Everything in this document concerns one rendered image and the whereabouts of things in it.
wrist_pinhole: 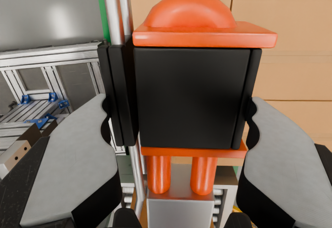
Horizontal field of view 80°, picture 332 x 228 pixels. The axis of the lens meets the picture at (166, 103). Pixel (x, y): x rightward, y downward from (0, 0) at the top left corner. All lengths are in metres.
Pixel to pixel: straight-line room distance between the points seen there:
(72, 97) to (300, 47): 1.24
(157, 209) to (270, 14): 0.77
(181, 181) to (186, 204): 0.02
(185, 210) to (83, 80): 1.18
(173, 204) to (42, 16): 1.46
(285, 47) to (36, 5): 1.38
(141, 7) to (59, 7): 0.80
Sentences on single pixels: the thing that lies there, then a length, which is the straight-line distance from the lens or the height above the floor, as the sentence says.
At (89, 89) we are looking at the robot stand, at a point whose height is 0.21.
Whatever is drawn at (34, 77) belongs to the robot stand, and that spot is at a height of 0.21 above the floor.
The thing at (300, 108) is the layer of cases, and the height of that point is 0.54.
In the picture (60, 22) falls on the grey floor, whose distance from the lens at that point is 1.51.
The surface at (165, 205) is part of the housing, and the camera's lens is 0.20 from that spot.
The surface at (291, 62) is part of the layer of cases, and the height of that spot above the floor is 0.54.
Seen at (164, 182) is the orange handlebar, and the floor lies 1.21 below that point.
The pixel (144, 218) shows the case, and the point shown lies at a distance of 1.09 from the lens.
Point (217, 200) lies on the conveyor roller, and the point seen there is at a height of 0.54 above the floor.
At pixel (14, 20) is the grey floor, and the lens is 1.67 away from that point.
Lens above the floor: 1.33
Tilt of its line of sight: 61 degrees down
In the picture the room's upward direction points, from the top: 176 degrees counter-clockwise
